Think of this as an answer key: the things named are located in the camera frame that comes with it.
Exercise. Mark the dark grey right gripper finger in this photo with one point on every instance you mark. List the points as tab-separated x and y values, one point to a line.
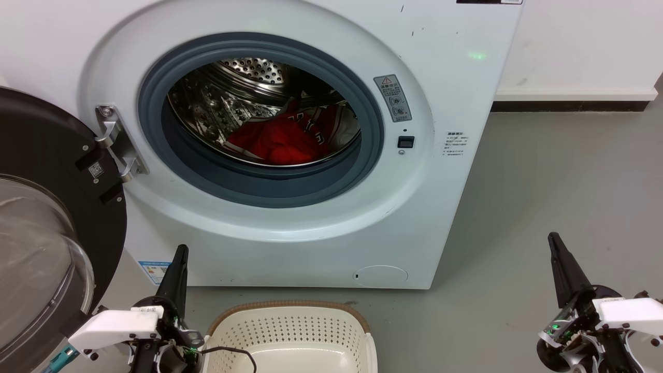
560	280
577	282

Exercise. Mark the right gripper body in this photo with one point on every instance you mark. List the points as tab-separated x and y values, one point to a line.
585	347

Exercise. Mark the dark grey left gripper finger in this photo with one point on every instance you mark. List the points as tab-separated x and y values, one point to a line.
171	280
181	290

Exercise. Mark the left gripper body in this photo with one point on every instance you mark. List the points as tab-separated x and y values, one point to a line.
171	352

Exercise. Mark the cream perforated laundry basket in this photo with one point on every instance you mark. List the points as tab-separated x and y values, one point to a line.
290	331

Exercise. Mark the red garment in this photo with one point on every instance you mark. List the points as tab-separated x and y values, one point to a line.
279	141

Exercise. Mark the dark round washer door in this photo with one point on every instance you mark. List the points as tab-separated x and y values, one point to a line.
49	145

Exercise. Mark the stainless steel washing machine drum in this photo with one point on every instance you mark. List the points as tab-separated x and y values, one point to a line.
217	103

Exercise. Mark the blue energy label sticker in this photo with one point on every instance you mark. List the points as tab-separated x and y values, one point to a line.
154	272

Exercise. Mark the grey rubber door gasket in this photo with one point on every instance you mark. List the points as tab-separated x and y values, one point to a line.
259	189

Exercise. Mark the small QR code sticker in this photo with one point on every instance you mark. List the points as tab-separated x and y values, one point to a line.
96	170

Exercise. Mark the silver metal door hinge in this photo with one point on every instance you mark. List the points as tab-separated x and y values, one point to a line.
118	139

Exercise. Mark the white text label sticker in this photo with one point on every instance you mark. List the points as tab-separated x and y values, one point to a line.
455	143

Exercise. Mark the round white filter cover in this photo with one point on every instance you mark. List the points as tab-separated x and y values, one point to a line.
380	276

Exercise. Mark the white and black baseboard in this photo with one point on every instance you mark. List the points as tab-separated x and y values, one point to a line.
570	99

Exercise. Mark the black door latch socket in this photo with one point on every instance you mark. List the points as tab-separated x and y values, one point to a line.
406	142

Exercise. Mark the white front-load washing machine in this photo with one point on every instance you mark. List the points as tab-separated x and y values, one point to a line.
445	77

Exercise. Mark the grey warning sticker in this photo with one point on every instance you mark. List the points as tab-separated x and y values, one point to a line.
393	97

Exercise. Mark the black control panel strip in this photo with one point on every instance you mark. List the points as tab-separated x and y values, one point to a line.
489	1

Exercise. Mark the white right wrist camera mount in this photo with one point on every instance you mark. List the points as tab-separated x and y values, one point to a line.
634	313

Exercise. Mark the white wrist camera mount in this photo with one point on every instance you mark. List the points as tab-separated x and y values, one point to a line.
634	313
111	326

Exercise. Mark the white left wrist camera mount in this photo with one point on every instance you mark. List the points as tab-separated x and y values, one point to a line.
111	326

